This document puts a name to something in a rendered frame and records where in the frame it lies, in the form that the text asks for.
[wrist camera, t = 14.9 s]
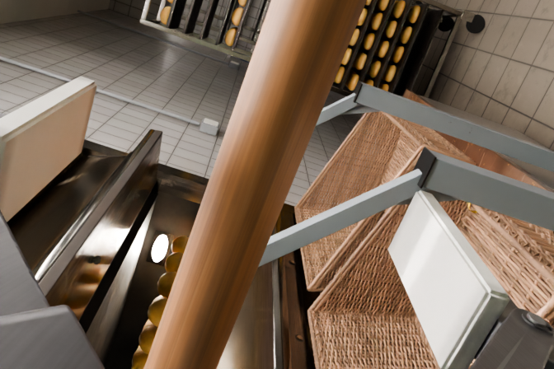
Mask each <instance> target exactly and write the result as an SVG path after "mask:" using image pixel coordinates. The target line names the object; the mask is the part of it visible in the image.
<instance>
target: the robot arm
mask: <svg viewBox="0 0 554 369"><path fill-rule="evenodd" d="M96 87H97V85H96V84H95V81H93V80H90V79H87V78H85V77H78V78H76V79H74V80H72V81H70V82H68V83H67V84H65V85H63V86H61V87H59V88H57V89H55V90H53V91H51V92H50V93H48V94H46V95H44V96H42V97H40V98H38V99H36V100H34V101H32V102H31V103H29V104H27V105H24V106H22V107H21V108H19V109H18V110H15V111H13V112H11V113H10V114H3V113H0V369H105V368H104V366H103V364H102V362H101V360H100V358H99V357H98V355H97V354H96V351H95V349H94V347H92V344H91V342H90V340H89V339H88V337H87V335H86V333H85V332H84V330H83V328H82V326H81V325H80V323H79V321H78V319H77V317H76V316H75V314H74V312H73V311H72V309H71V308H70V307H69V306H66V305H59V306H50V305H49V303H48V302H47V300H46V298H45V295H44V293H43V292H42V290H41V288H40V285H39V284H38V282H37V281H36V279H35V276H34V274H33V273H32V271H31V268H30V266H29V264H28V263H27V261H26V258H25V256H24V255H23V254H22V252H21V249H20V247H19V245H18V244H17V242H16V239H15V237H14V235H13V234H12V231H11V229H10V228H9V226H8V224H7V222H8V221H9V220H10V219H11V218H12V217H13V216H14V215H15V214H16V213H18V212H19V211H20V210H21V209H22V208H23V207H24V206H25V205H26V204H27V203H28V202H29V201H30V200H32V199H33V198H34V197H35V196H36V195H37V194H38V193H39V192H40V191H41V190H42V189H43V188H44V187H45V186H46V185H47V184H48V183H49V182H50V181H51V180H52V179H53V178H54V177H55V176H57V175H58V174H59V173H60V172H61V171H62V170H63V169H64V168H65V167H66V166H67V165H68V164H70V163H71V162H72V161H73V160H74V159H75V158H76V157H77V156H78V155H79V154H80V153H81V152H82V146H83V143H84V139H85V135H86V131H87V126H88V122H89V118H90V114H91V111H92V104H93V101H94V97H95V94H96ZM388 251H389V253H390V255H391V257H392V260H393V263H394V264H395V266H396V268H397V272H398V273H399V275H400V278H401V280H402V283H403V285H404V287H405V289H406V292H407V294H408V296H409V298H410V300H411V304H412V305H413V307H414V309H415V312H416V314H417V317H418V319H419V321H420V324H421V326H422V328H423V330H424V332H425V335H426V338H427V339H428V341H429V343H430V347H431V348H432V350H433V353H434V355H435V358H436V360H437V362H438V364H439V367H440V369H468V368H469V367H470V365H471V363H472V361H473V359H474V358H475V362H474V363H473V364H472V365H471V367H470V368H469V369H554V329H553V328H552V327H551V326H550V325H549V324H548V323H547V322H546V321H545V320H544V319H543V318H542V317H540V316H539V315H536V314H534V313H532V312H530V311H526V310H525V309H521V308H518V307H517V306H516V305H515V303H514V302H513V300H512V299H511V298H510V296H509V295H508V293H507V292H506V291H505V289H504V288H503V287H502V286H501V285H500V283H499V282H498V281H497V279H496V278H495V276H494V275H493V274H492V273H491V271H490V270H489V269H488V268H487V267H486V265H485V264H484V262H483V261H482V260H481V258H480V257H479V255H478V254H477V253H476V251H475V250H474V249H473V248H472V246H471V245H470V244H469V242H468V241H467V239H466V238H465V237H464V236H463V234H462V233H461V232H460V231H459V230H458V228H457V227H456V225H455V224H454V223H453V221H452V220H451V218H450V217H449V216H448V214H447V213H446V212H445V211H444V209H443V208H442V207H441V205H440V204H439V202H438V201H437V200H436V198H435V197H434V196H433V194H430V193H427V192H425V191H422V190H420V192H419V191H418V192H416V193H415V196H414V198H413V199H412V201H411V204H410V206H409V208H408V209H407V211H406V214H405V216H404V218H403V219H402V221H401V224H400V226H399V227H398V229H397V232H396V234H395V236H394V238H393V240H392V243H391V244H390V246H389V248H388Z"/></svg>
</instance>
